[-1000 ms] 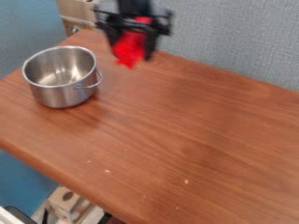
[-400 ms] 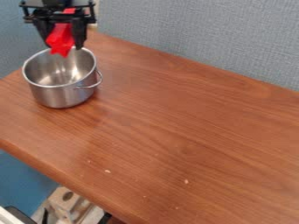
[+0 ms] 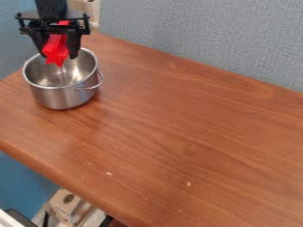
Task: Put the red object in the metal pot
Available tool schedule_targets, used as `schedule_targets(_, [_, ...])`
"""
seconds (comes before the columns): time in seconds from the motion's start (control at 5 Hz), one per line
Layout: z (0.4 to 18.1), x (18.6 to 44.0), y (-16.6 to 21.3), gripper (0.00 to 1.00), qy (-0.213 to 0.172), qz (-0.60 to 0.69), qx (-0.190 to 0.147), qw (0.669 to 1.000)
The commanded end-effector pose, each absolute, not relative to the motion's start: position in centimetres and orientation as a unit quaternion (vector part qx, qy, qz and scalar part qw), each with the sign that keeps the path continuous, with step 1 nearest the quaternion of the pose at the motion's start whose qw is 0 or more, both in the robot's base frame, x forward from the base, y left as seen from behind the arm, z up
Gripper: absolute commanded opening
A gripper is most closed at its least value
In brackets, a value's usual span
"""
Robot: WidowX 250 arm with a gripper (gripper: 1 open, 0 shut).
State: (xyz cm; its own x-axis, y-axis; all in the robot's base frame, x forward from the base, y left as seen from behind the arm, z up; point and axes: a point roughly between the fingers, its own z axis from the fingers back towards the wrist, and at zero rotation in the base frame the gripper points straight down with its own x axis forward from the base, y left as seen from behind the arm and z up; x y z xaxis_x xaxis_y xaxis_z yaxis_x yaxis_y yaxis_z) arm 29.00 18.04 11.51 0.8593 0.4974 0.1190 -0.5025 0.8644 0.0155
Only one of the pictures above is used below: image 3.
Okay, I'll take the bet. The red plastic block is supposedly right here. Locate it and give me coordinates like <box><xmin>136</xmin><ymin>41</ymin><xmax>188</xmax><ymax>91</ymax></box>
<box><xmin>40</xmin><ymin>20</ymin><xmax>73</xmax><ymax>67</ymax></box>

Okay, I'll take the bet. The wooden block under table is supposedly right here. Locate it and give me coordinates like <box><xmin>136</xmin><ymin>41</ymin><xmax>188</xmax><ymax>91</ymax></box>
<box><xmin>32</xmin><ymin>189</ymin><xmax>105</xmax><ymax>227</ymax></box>

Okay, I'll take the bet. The metal pot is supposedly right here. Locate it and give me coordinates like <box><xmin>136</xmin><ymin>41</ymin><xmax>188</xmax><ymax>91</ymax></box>
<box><xmin>23</xmin><ymin>48</ymin><xmax>104</xmax><ymax>110</ymax></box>

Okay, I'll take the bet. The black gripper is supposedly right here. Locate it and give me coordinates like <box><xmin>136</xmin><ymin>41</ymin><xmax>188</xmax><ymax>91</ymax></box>
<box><xmin>16</xmin><ymin>0</ymin><xmax>89</xmax><ymax>59</ymax></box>

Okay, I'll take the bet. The black white object bottom left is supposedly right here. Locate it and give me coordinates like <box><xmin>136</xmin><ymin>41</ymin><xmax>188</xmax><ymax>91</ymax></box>
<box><xmin>0</xmin><ymin>209</ymin><xmax>37</xmax><ymax>227</ymax></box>

